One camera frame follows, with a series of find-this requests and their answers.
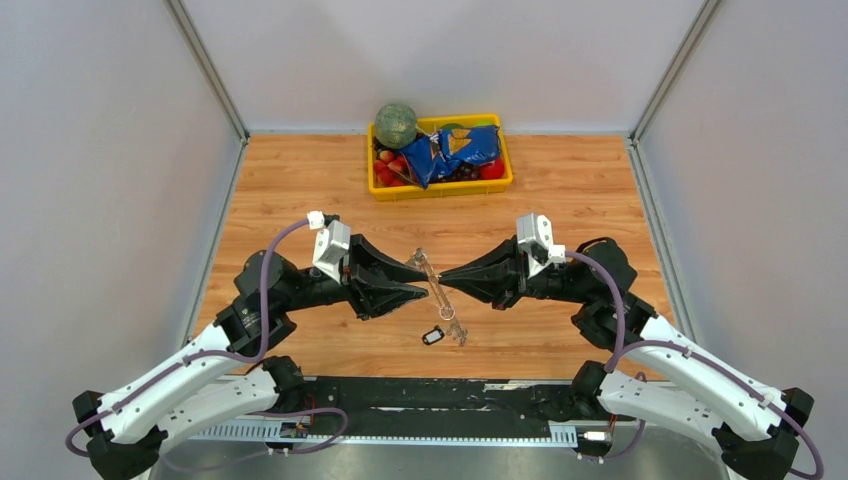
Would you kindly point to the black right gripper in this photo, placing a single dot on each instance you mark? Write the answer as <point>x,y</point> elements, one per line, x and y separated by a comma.
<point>499,277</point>

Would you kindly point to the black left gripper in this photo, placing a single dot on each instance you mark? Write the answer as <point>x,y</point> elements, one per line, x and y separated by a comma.
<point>367,295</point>

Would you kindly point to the metal key holder plate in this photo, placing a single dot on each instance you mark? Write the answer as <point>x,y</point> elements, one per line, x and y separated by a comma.
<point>446,311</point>

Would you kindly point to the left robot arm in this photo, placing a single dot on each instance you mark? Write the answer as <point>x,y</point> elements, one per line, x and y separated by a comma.
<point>125,426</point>

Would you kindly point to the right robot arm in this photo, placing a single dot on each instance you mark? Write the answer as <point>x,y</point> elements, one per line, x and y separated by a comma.
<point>655,372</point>

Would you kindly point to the black tag with white label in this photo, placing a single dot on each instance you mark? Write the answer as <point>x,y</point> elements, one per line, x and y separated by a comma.
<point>433,336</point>

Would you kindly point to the red tomato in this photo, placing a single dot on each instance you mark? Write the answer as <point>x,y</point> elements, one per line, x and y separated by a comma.
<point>493,170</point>

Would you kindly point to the strawberries in bin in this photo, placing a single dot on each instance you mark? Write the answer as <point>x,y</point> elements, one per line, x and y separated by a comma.
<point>391,169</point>

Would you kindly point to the yellow plastic bin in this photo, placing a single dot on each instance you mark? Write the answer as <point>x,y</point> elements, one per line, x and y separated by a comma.
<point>408,192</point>

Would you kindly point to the blue snack bag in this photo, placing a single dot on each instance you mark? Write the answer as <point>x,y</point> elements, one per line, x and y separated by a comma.
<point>451,155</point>

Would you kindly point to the green melon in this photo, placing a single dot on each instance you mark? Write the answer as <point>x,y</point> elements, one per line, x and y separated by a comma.
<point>395,125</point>

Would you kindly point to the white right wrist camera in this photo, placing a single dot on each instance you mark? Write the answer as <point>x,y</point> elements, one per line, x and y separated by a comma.
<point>535,239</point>

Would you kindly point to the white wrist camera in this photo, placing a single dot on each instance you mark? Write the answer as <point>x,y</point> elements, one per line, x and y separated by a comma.
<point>535,239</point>
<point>332,243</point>

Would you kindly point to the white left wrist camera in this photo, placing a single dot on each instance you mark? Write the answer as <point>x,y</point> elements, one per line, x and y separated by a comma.
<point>332,243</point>

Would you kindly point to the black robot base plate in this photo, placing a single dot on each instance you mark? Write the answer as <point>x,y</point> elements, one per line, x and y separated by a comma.
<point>438,407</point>

